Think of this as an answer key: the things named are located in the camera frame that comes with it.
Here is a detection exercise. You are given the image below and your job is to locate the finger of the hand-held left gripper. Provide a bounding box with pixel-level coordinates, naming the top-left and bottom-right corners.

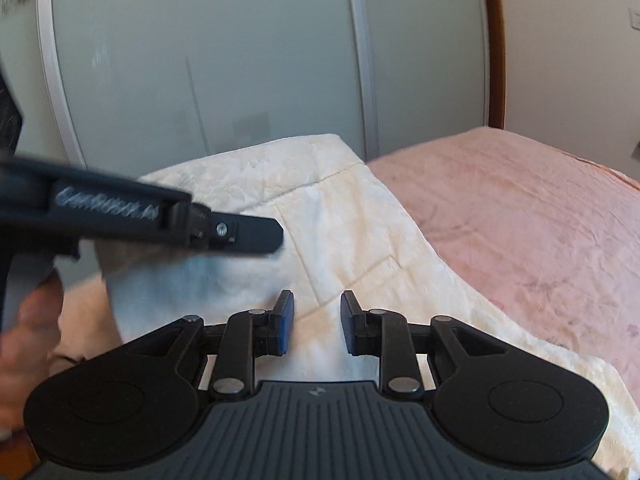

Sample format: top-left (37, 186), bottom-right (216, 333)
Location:
top-left (190, 204), bottom-right (286, 256)

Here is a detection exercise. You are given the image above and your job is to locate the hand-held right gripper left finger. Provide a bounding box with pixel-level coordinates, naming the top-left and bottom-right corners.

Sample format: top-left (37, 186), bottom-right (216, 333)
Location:
top-left (125, 289), bottom-right (296, 394)

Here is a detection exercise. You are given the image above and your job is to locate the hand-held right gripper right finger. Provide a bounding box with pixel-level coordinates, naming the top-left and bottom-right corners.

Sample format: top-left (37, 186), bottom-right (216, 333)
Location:
top-left (340, 290), bottom-right (503, 394)

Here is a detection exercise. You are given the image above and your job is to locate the person's left hand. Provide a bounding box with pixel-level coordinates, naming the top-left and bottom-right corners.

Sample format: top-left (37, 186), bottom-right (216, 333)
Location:
top-left (0, 280), bottom-right (65, 433)

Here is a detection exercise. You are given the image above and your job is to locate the frosted glass wardrobe door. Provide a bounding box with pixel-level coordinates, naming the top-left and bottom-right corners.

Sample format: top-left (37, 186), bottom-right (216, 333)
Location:
top-left (37, 0), bottom-right (373, 186)
top-left (350, 0), bottom-right (493, 163)

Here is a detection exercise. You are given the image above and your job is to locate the pink blanket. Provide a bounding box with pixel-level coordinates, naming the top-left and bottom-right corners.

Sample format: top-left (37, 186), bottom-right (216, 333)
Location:
top-left (47, 126), bottom-right (640, 386)

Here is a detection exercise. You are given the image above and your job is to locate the brown wooden wardrobe frame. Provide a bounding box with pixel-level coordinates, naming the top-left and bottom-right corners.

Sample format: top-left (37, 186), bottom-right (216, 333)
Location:
top-left (481, 0), bottom-right (507, 130)

